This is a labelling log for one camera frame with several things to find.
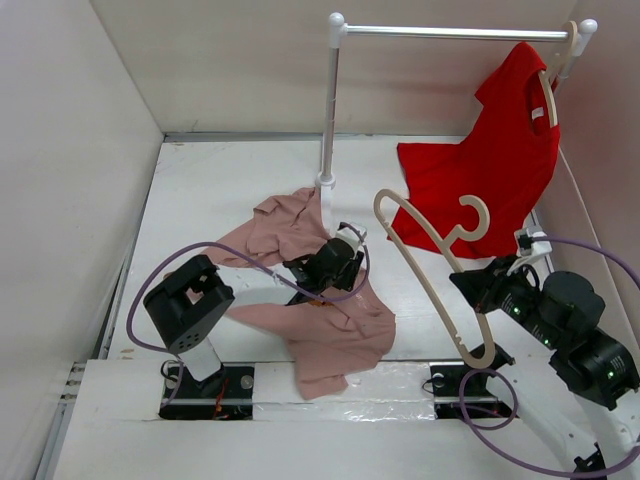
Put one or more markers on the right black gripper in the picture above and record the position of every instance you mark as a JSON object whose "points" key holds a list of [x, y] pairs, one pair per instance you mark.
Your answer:
{"points": [[480, 286]]}

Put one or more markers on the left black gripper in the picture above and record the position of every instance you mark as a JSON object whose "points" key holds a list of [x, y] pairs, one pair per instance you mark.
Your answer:
{"points": [[344, 282]]}

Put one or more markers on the pink t shirt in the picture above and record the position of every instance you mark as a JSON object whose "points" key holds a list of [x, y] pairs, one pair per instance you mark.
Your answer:
{"points": [[327, 342]]}

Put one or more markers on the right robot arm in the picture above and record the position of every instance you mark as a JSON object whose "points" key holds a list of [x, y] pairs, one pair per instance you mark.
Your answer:
{"points": [[562, 312]]}

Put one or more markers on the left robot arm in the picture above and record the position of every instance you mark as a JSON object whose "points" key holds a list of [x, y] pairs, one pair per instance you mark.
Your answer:
{"points": [[187, 305]]}

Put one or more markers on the red t shirt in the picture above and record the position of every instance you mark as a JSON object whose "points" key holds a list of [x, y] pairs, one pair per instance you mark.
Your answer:
{"points": [[507, 160]]}

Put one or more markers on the beige hanger with red shirt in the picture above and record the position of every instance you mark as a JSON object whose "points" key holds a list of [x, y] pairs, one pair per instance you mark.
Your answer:
{"points": [[550, 76]]}

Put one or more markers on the white clothes rack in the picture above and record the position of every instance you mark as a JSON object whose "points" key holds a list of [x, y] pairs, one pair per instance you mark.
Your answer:
{"points": [[340, 29]]}

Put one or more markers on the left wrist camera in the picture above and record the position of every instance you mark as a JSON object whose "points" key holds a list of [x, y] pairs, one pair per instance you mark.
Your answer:
{"points": [[352, 234]]}

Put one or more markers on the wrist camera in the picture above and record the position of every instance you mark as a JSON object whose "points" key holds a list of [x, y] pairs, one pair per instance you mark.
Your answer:
{"points": [[352, 234], [532, 244]]}

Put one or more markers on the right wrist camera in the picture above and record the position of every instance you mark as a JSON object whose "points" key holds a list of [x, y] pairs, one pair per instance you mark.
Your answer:
{"points": [[532, 244]]}

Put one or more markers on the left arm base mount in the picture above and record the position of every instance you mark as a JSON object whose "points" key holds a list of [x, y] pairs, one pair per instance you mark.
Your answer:
{"points": [[227, 396]]}

